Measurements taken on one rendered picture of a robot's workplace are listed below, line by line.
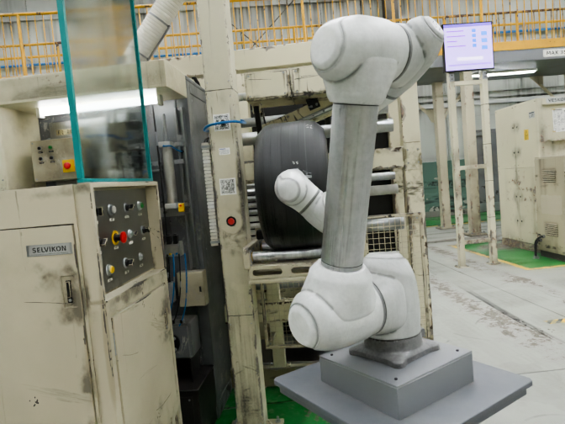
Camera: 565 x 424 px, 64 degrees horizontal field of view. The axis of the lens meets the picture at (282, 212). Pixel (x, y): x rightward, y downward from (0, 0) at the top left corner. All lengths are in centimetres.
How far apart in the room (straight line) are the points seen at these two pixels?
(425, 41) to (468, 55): 491
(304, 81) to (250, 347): 131
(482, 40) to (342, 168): 518
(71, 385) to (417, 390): 104
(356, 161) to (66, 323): 103
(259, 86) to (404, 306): 148
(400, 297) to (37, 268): 108
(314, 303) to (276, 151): 95
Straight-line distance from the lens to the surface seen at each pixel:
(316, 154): 185
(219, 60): 215
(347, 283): 104
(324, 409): 123
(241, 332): 218
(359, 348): 131
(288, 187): 137
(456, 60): 591
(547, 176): 632
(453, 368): 129
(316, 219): 143
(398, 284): 120
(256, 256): 200
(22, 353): 169
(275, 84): 235
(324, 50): 96
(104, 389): 161
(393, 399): 116
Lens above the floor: 122
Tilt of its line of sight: 4 degrees down
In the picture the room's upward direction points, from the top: 5 degrees counter-clockwise
